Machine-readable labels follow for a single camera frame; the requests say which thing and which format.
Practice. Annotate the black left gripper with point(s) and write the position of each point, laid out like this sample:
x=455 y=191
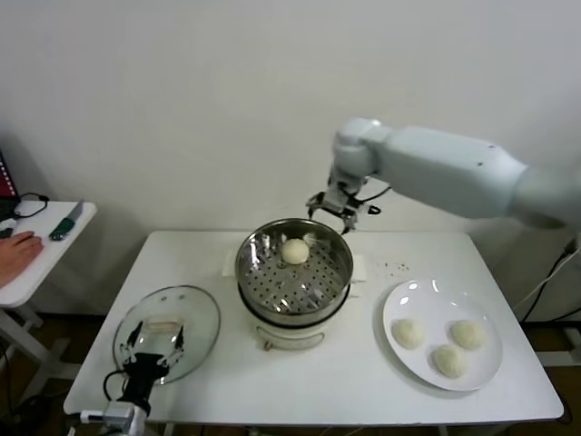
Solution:
x=145 y=368

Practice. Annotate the scattered dark crumbs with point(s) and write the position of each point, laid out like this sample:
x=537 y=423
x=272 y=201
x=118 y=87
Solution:
x=392 y=267

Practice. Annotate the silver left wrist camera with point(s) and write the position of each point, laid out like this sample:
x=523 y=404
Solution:
x=120 y=415

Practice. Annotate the white round plate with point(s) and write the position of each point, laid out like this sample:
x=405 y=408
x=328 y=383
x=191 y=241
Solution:
x=422 y=300

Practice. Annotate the white steamed baozi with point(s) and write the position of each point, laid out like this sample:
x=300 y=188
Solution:
x=295 y=250
x=467 y=334
x=449 y=361
x=408 y=333

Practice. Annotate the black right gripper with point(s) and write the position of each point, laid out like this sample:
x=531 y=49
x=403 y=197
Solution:
x=342 y=195

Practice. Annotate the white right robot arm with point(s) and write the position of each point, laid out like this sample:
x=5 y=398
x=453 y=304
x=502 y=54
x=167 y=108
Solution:
x=445 y=172

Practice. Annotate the white electric cooking pot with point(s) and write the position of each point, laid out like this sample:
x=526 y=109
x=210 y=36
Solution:
x=290 y=336

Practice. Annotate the red notebook with white dots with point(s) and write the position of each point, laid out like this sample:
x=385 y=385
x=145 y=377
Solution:
x=5 y=181

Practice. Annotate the white side table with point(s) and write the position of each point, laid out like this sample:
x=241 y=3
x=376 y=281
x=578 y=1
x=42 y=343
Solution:
x=50 y=254

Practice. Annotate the stainless steel steamer basket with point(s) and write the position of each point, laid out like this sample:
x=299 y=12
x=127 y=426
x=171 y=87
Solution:
x=318 y=281

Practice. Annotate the bare person hand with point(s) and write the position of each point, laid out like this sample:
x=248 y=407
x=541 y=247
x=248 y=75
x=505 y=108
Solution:
x=18 y=256

